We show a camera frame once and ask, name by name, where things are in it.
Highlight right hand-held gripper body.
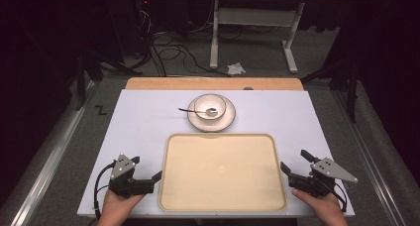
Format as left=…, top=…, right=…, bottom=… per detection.
left=288, top=157, right=359, bottom=198

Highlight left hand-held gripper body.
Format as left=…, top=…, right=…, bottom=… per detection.
left=108, top=154, right=157, bottom=198

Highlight person's right hand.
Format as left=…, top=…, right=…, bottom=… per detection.
left=291, top=187, right=350, bottom=226

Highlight person's left hand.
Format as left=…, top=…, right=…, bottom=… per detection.
left=96, top=189, right=147, bottom=226

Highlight white board table cover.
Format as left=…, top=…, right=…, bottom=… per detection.
left=76, top=88, right=356, bottom=219

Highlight black tape floor mark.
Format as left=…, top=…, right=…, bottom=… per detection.
left=94, top=104, right=109, bottom=117

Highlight beige plastic tray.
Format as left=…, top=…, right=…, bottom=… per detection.
left=158, top=132, right=288, bottom=213

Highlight white plate with dark rim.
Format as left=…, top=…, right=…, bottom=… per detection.
left=186, top=93, right=237, bottom=134

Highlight black metal stand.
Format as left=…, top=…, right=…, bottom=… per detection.
left=74, top=49, right=135, bottom=112
left=299, top=56, right=361, bottom=124

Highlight metal spoon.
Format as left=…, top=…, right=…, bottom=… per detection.
left=177, top=107, right=219, bottom=118

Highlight white bowl with dark rim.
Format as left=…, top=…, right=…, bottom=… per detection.
left=193, top=93, right=228, bottom=122

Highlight crumpled white paper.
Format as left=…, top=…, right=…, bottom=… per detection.
left=226, top=61, right=248, bottom=76

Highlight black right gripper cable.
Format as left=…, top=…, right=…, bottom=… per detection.
left=325, top=179, right=349, bottom=213

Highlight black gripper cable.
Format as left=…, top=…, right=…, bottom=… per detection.
left=92, top=162, right=116, bottom=221
left=325, top=179, right=349, bottom=213

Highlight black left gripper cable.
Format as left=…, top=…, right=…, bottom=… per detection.
left=92, top=162, right=116, bottom=221

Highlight aluminium floor rail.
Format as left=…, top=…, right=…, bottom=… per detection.
left=9, top=79, right=97, bottom=226
left=331, top=89, right=411, bottom=226

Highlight black floor cables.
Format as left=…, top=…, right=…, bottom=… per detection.
left=150, top=30, right=233, bottom=78

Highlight white metal desk frame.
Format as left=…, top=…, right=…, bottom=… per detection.
left=209, top=0, right=306, bottom=74

